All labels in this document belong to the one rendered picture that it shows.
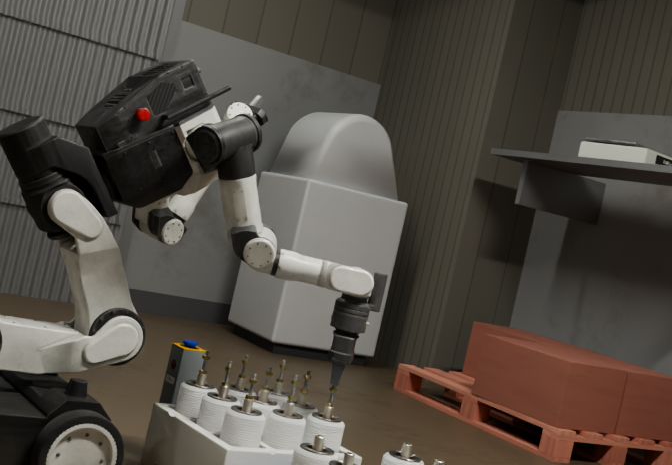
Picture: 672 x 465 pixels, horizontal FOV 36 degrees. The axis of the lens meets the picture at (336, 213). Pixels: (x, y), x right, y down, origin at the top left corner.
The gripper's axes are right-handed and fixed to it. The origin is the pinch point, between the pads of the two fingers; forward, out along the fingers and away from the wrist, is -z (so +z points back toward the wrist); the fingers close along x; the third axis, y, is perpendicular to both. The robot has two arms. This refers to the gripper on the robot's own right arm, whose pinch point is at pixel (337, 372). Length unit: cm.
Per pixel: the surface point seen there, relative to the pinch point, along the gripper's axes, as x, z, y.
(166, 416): 4.6, -20.2, -38.5
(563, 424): -164, -22, 76
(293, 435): 11.7, -15.3, -5.7
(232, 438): 20.7, -17.6, -18.2
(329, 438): 4.2, -15.4, 2.1
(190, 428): 13.9, -19.4, -29.8
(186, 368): -13.1, -10.5, -40.6
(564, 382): -163, -5, 73
